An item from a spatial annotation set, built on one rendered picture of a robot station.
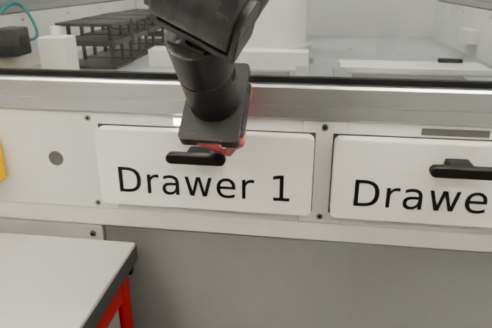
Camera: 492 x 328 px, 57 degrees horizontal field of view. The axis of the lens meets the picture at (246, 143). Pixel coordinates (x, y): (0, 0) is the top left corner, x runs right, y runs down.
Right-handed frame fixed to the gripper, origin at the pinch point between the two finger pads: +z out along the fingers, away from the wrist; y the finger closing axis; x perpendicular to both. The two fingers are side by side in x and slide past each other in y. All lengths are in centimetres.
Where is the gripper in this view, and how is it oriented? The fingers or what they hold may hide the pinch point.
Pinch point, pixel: (226, 139)
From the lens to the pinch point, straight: 57.1
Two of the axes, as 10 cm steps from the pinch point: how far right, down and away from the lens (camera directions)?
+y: 1.3, -8.8, 4.6
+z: 1.1, 4.7, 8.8
